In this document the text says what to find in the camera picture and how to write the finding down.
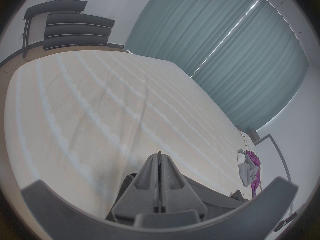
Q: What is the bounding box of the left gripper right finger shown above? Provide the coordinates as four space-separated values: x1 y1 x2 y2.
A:
160 153 207 214

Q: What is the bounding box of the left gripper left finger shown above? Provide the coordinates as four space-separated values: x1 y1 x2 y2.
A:
111 152 159 217

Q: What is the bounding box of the black T-shirt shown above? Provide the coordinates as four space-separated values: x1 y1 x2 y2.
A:
105 173 249 224

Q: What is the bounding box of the bed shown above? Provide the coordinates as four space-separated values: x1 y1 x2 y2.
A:
4 51 292 219

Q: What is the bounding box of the grey garment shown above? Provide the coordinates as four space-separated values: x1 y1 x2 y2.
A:
237 156 258 186

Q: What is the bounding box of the purple satin garment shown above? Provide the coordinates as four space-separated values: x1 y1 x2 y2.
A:
245 150 262 197

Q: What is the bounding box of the white printed pillow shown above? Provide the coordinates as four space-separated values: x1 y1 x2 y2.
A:
239 131 255 150

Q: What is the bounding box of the grey bedside table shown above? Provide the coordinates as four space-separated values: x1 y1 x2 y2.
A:
236 125 259 142

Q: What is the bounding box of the blue-green curtain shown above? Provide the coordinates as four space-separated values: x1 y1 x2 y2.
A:
191 0 310 128
124 0 260 77

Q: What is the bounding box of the black desk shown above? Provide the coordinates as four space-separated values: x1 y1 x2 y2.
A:
22 0 88 58

